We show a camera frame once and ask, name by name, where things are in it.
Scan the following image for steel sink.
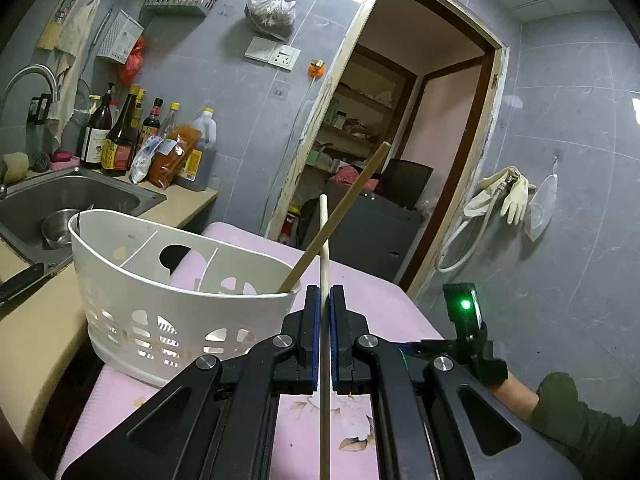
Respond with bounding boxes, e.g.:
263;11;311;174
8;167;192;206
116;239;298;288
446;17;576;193
1;167;165;264

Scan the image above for green sleeve forearm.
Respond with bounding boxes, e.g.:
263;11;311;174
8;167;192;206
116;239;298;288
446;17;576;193
529;373;639;479

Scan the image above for white hose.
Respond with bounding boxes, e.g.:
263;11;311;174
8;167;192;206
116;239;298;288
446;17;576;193
433;184;507;276

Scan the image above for clear plastic bag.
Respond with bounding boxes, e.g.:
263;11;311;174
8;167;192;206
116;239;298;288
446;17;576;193
524;159;559;243

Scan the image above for dark wine bottle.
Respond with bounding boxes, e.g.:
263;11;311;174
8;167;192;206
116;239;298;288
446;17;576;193
80;82;115;169

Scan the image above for wall power socket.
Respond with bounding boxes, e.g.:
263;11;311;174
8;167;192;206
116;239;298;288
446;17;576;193
244;36;300;72

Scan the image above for beige countertop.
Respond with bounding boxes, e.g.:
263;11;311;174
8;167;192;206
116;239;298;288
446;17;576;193
1;182;218;452

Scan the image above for steel bowl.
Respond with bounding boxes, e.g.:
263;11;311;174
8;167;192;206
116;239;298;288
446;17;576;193
40;208;79;249

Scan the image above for cream rubber gloves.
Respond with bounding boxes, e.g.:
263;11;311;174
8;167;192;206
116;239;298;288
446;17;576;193
463;166;536;224

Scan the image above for red plastic bag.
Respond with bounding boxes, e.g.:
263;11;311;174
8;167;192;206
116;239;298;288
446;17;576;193
117;37;146;86

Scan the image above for soy sauce bottle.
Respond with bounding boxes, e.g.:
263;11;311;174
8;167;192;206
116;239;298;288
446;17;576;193
101;84;140;177

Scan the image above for white plastic utensil basket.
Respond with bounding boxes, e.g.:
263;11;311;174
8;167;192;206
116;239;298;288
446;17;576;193
68;209;300;387

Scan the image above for thick brown wooden chopstick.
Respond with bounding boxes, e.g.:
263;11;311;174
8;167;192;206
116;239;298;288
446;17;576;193
278;141;390;294

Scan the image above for wooden door frame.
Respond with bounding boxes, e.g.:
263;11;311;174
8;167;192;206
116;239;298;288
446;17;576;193
265;0;520;301

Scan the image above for right hand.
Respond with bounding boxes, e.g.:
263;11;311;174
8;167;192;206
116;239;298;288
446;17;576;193
490;372;539;420

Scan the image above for orange wall hook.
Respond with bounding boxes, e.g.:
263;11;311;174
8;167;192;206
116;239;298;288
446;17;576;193
307;58;326;80

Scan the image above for orange snack bag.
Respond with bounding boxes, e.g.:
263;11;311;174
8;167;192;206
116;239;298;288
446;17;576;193
148;125;201;190

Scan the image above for large oil jug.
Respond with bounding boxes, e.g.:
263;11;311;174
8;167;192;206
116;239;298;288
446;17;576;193
175;107;217;192

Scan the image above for steel faucet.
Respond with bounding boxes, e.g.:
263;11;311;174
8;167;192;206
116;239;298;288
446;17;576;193
1;63;58;127

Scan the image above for thin light wooden chopstick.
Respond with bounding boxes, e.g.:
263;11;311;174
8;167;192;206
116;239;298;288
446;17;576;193
318;193;332;480

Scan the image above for hanging plastic bag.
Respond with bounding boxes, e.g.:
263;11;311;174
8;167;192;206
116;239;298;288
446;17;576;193
244;0;297;42

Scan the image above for dark cabinet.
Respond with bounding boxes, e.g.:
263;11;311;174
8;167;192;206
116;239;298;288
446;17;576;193
299;158;435;281

